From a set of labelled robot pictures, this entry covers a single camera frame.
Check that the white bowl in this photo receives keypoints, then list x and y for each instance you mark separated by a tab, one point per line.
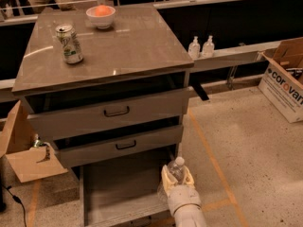
101	21

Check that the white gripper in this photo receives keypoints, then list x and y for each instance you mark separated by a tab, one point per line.
183	198

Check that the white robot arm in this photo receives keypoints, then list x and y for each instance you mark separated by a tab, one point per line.
187	220

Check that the green white soda can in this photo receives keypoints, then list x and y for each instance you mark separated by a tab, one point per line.
71	49

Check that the grey drawer cabinet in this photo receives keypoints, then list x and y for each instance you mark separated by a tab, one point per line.
139	55

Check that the bottom open grey drawer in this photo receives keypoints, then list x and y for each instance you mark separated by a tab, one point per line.
123	189

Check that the brown cardboard box left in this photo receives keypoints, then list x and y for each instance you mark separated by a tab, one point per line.
17	138

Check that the sanitizer pump bottle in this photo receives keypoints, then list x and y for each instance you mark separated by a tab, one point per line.
194	48
208	48

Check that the top grey drawer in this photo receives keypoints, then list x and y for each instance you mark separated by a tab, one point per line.
109	115

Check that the orange fruit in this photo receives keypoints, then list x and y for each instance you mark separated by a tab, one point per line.
102	10

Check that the left sanitizer pump bottle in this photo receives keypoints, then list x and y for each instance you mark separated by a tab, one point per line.
194	48

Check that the middle grey drawer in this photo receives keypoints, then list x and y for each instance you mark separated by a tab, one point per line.
131	144

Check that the white corovan cardboard box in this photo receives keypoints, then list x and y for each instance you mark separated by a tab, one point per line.
279	82

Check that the clear plastic water bottle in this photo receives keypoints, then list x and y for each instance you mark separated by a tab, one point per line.
176	168

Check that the right sanitizer pump bottle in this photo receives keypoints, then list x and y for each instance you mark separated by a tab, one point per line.
208	48

